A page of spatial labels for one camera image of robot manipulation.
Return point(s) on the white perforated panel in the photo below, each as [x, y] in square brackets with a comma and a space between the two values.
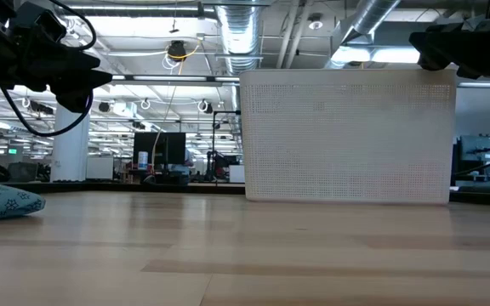
[347, 136]

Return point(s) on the white building pillar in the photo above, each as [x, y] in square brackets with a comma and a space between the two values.
[70, 149]

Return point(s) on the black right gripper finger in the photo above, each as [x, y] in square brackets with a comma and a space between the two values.
[432, 47]
[468, 71]

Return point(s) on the round ceiling sensor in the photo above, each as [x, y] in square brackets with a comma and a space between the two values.
[315, 23]

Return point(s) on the dark workstation equipment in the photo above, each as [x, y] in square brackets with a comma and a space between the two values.
[485, 155]

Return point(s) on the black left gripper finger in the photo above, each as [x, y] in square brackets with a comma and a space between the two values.
[85, 78]
[75, 102]

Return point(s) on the silver corrugated ventilation duct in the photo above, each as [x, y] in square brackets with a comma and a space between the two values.
[238, 38]

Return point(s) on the black computer monitor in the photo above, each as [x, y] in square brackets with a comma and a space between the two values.
[160, 146]

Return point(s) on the silver smooth ventilation duct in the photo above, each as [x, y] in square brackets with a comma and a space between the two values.
[370, 17]

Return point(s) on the white canister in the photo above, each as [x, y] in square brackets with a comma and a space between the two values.
[142, 160]

